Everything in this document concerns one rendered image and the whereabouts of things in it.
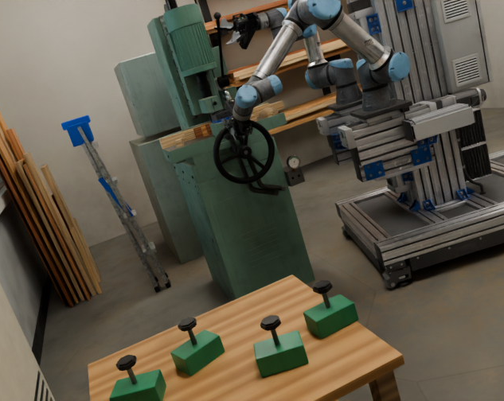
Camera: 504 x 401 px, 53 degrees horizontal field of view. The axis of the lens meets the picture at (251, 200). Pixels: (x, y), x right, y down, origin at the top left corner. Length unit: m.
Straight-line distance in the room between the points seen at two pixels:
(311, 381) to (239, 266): 1.50
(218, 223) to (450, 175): 1.19
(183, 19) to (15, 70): 2.61
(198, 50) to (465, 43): 1.24
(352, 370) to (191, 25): 1.83
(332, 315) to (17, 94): 4.02
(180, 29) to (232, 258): 1.12
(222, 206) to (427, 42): 1.24
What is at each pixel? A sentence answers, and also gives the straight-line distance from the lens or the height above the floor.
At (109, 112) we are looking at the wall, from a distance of 4.86.
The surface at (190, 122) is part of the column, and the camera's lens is 2.76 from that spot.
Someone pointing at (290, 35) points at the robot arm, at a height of 1.23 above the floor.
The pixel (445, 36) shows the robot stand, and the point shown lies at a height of 1.03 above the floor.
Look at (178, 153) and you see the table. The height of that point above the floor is 0.88.
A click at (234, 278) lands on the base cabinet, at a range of 2.59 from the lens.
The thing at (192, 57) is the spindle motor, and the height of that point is 1.27.
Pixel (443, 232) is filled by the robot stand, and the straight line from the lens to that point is 2.49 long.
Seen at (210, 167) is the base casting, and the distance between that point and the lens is 2.44.
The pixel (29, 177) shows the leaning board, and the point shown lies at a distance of 3.47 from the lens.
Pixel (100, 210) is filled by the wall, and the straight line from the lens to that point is 4.94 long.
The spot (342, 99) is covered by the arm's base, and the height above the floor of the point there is 0.84.
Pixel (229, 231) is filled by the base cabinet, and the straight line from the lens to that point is 2.51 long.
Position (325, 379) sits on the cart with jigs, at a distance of 1.13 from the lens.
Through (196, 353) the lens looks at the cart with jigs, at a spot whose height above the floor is 0.57.
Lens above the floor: 1.18
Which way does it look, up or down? 15 degrees down
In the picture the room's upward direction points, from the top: 17 degrees counter-clockwise
